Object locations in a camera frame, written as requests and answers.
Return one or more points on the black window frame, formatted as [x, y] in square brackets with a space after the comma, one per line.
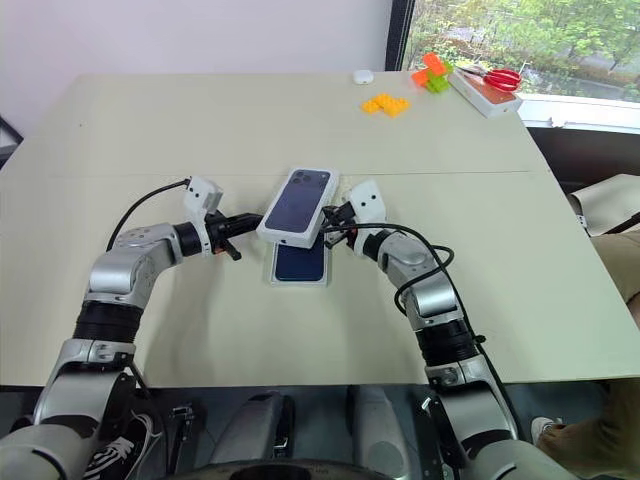
[399, 35]

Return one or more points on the white window sill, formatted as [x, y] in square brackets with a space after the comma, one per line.
[580, 112]

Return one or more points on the small white earbuds case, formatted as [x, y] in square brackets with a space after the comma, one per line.
[363, 76]

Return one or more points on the dark blue smartphone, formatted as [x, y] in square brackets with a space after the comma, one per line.
[300, 265]

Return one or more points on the yellow toy brick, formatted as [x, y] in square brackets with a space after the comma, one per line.
[397, 107]
[377, 102]

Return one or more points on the black sneaker white laces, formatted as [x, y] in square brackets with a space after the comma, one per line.
[115, 450]

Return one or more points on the dark round rim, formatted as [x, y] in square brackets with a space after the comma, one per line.
[275, 470]

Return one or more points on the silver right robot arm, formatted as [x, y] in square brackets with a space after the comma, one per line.
[415, 260]

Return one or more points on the white phone box lid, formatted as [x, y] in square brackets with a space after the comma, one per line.
[295, 205]

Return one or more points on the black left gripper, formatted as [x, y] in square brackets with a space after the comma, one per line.
[219, 232]

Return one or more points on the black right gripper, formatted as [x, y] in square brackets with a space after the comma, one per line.
[345, 217]

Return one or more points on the green toy brick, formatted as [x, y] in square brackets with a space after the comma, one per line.
[447, 70]
[437, 85]

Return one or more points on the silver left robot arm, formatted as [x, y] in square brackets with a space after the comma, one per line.
[120, 270]

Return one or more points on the black metal bracket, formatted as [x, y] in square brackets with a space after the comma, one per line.
[440, 430]
[182, 425]

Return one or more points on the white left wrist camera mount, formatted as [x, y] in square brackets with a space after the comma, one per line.
[200, 192]

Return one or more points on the black object at table side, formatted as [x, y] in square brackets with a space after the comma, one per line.
[9, 142]

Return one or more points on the orange toy brick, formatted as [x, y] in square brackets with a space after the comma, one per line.
[421, 77]
[432, 62]

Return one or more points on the beige rolled sheet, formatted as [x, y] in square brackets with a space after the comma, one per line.
[607, 202]

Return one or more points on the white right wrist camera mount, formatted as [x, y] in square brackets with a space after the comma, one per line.
[370, 200]

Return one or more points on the grey rounded cover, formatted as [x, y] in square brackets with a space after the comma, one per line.
[375, 425]
[250, 430]

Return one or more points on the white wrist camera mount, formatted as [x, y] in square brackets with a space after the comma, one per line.
[200, 192]
[370, 200]

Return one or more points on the white box with orange top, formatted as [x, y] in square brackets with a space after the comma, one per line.
[492, 102]

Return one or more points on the white phone box base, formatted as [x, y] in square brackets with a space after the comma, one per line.
[300, 285]

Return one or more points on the person in khaki trousers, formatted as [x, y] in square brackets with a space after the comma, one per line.
[615, 260]

